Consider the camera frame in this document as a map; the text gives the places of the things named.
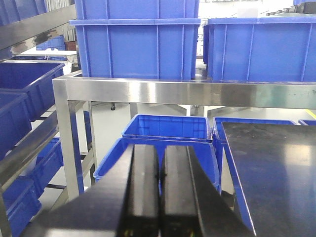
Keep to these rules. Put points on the blue crate stacked on top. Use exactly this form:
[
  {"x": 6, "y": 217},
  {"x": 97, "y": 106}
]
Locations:
[{"x": 136, "y": 9}]

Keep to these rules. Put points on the blue floor bin near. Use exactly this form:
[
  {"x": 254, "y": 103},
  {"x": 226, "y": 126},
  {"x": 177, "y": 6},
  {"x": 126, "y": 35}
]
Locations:
[{"x": 203, "y": 150}]

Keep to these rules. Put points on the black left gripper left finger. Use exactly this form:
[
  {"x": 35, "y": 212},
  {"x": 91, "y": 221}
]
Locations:
[{"x": 123, "y": 203}]

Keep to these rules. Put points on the blue bin left rack bottom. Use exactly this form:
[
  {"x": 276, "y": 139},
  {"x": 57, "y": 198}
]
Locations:
[{"x": 21, "y": 203}]

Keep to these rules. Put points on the blue bin under table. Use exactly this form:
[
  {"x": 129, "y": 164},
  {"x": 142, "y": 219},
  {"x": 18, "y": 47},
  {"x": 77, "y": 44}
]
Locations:
[{"x": 223, "y": 154}]

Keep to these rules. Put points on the steel rack on left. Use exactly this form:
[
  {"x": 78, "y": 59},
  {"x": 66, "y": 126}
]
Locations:
[{"x": 19, "y": 37}]

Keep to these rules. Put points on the blue bin left rack near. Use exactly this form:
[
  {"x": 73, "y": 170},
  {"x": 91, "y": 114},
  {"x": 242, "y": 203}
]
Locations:
[{"x": 14, "y": 120}]

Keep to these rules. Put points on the blue floor bin far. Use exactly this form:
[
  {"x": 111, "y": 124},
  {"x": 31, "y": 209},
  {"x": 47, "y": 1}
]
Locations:
[{"x": 162, "y": 127}]

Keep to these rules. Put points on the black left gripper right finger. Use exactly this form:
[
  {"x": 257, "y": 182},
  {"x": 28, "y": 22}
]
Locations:
[{"x": 190, "y": 204}]

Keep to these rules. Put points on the blue bin far right floor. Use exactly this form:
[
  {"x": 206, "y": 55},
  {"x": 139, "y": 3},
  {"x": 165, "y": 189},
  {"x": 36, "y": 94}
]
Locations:
[{"x": 307, "y": 122}]

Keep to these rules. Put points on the blue crate on shelf right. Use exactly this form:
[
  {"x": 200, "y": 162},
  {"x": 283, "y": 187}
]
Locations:
[{"x": 267, "y": 49}]

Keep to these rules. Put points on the blue crate on shelf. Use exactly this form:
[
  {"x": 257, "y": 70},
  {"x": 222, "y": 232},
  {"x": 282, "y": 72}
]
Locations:
[
  {"x": 138, "y": 48},
  {"x": 267, "y": 49}
]

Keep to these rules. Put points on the blue floor bin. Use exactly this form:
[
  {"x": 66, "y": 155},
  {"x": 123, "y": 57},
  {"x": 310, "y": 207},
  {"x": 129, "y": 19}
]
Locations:
[
  {"x": 162, "y": 127},
  {"x": 203, "y": 150}
]

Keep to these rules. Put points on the blue bin rack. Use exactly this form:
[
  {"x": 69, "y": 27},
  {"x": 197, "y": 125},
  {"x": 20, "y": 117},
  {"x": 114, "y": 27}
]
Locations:
[
  {"x": 48, "y": 162},
  {"x": 34, "y": 79},
  {"x": 14, "y": 120},
  {"x": 21, "y": 203}
]

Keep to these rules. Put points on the blue bin top left corner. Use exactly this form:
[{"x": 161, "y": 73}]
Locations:
[{"x": 12, "y": 11}]

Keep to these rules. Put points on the blue crate on shelf centre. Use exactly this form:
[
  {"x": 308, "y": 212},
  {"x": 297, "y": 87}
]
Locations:
[{"x": 138, "y": 48}]

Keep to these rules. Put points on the blue bin left rack upper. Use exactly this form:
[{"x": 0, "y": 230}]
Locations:
[{"x": 34, "y": 79}]

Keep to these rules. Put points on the blue bin left rack lower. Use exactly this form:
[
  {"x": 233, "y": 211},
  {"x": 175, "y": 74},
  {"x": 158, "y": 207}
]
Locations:
[{"x": 48, "y": 162}]

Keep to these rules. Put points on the stainless steel shelf frame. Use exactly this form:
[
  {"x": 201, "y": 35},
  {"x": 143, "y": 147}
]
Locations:
[{"x": 73, "y": 90}]

